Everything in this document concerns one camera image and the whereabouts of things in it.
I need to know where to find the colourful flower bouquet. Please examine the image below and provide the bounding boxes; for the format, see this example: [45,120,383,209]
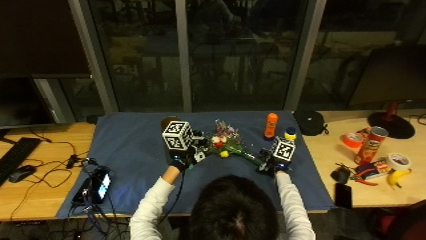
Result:
[204,119,266,167]

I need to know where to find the white marker cube right glove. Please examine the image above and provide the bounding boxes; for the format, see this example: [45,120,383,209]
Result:
[270,136,298,163]

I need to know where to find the white marker cube glove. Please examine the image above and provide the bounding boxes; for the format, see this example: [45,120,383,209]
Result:
[160,120,195,151]
[270,136,298,163]

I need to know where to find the white marker cube left glove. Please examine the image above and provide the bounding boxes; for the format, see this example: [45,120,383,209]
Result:
[160,120,195,151]

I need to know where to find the blue yellow small bottle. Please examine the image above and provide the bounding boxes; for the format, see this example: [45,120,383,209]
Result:
[283,126,298,141]

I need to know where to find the brown round vase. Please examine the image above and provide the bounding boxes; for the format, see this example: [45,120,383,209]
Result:
[159,115,180,133]

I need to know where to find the orange glue stick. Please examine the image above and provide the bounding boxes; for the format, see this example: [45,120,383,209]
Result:
[263,112,279,140]

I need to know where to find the blue table cloth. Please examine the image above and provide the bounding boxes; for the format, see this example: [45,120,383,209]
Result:
[55,111,335,220]

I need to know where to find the black cap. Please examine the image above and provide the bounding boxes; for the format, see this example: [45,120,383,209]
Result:
[291,109,330,137]

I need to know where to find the small black pouch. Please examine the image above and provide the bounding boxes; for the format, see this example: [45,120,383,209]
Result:
[328,165,352,185]

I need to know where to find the black smartphone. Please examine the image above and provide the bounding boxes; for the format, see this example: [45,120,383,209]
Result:
[334,182,354,210]

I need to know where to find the red crisps can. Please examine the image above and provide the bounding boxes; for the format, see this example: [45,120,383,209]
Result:
[352,126,389,165]

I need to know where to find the colourful small box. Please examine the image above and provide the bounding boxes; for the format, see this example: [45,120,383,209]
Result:
[354,159,393,181]

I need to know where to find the yellow banana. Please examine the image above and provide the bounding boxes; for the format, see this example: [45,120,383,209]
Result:
[385,168,413,190]

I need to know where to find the white tape roll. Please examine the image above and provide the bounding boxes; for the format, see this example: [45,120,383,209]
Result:
[384,152,412,172]

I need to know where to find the black lamp base red stem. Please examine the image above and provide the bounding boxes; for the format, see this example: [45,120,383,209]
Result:
[365,99,417,140]

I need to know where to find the red chair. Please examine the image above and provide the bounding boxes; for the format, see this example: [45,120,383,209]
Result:
[375,199,426,240]

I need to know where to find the large dark monitor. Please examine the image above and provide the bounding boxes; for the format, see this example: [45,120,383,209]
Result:
[347,44,426,110]

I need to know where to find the black computer mouse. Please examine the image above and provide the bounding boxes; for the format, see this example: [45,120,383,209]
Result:
[6,164,38,184]

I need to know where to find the black keyboard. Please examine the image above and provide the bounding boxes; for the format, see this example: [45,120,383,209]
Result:
[0,136,43,186]

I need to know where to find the black monitor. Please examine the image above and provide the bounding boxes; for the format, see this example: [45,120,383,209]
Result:
[0,74,59,130]

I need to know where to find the black glove cable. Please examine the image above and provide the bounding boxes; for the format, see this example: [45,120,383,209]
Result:
[155,167,186,225]

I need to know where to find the red handled pliers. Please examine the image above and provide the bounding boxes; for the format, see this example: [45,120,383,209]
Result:
[351,177,379,187]

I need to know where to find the lit screen recording device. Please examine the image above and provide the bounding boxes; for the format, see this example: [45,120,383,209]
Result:
[89,166,113,205]

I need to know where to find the black desk cable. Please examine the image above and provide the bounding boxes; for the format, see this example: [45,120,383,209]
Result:
[27,127,90,170]

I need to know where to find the black cable bundle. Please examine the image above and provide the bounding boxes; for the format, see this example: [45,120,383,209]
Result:
[65,199,130,240]

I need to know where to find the black mouse cable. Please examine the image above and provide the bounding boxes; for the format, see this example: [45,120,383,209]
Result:
[7,159,74,222]

